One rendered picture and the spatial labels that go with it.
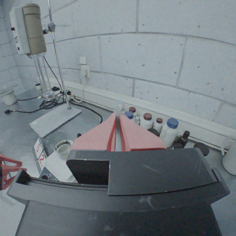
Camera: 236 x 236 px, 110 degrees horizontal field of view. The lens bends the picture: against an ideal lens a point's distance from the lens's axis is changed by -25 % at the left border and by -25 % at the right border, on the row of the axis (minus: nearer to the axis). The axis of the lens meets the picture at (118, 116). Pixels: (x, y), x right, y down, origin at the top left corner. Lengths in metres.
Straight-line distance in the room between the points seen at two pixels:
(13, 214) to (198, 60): 0.89
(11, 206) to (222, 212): 0.72
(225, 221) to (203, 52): 0.61
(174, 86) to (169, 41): 0.20
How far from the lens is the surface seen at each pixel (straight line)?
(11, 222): 0.53
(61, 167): 0.39
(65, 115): 0.75
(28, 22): 0.64
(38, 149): 0.59
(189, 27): 0.55
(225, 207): 0.55
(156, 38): 0.56
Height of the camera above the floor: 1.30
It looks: 36 degrees down
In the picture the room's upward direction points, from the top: straight up
